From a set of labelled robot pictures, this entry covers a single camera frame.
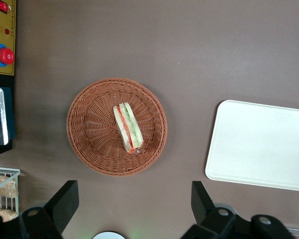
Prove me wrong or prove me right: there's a black sealing machine yellow panel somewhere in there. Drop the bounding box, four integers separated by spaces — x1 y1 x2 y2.
0 0 17 159

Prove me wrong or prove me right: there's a bagged rice cracker snack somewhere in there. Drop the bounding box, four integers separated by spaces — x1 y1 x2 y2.
0 175 18 199
0 208 18 223

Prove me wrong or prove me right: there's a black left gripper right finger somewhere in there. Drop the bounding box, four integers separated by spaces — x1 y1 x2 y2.
181 181 237 239

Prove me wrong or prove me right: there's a triangle sandwich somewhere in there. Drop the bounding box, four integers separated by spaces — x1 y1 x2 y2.
113 102 144 155

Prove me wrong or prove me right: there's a cream rectangular plastic tray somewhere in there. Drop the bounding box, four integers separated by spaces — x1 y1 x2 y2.
205 99 299 192

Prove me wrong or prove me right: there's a red emergency stop button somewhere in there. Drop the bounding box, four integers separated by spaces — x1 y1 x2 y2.
0 43 15 67

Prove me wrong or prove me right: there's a white wire rack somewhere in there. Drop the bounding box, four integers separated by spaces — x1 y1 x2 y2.
0 167 21 215

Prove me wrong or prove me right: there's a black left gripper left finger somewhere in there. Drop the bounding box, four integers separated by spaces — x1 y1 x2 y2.
19 180 80 239

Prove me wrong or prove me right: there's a round brown wicker basket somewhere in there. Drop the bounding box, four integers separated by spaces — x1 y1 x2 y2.
66 77 168 177

